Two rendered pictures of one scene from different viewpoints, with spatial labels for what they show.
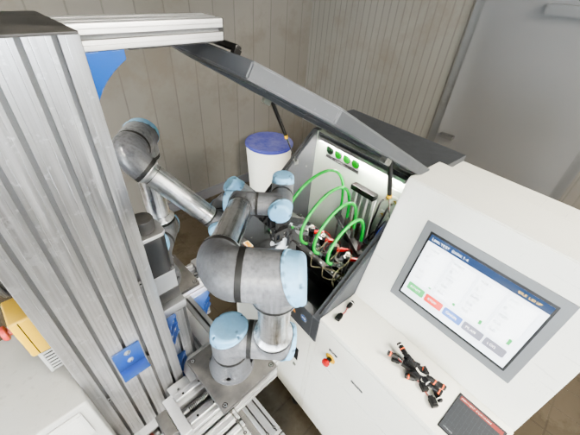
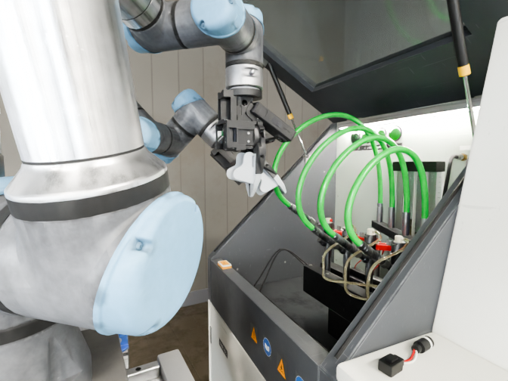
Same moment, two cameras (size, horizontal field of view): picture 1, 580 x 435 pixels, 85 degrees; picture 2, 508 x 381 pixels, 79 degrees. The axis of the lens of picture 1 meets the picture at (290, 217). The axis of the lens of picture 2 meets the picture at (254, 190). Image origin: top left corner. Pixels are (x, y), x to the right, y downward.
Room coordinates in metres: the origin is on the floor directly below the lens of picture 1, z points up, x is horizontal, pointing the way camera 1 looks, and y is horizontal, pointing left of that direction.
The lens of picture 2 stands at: (0.33, -0.18, 1.28)
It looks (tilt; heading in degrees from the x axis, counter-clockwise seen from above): 5 degrees down; 18
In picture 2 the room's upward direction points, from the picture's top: straight up
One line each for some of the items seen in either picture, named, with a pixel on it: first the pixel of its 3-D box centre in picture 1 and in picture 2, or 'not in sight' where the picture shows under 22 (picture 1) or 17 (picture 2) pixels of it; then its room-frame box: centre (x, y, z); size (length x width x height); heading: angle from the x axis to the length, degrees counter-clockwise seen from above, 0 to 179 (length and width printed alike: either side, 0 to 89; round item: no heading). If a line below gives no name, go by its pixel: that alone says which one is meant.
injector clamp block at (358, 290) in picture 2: (323, 269); (356, 310); (1.13, -0.20, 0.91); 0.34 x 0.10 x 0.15; 42
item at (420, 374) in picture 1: (416, 371); not in sight; (0.58, -0.50, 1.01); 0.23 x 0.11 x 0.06; 42
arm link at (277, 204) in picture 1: (275, 204); (215, 20); (0.82, 0.05, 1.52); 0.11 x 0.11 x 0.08; 1
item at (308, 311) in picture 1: (273, 280); (252, 321); (1.06, 0.06, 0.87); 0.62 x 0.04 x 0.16; 42
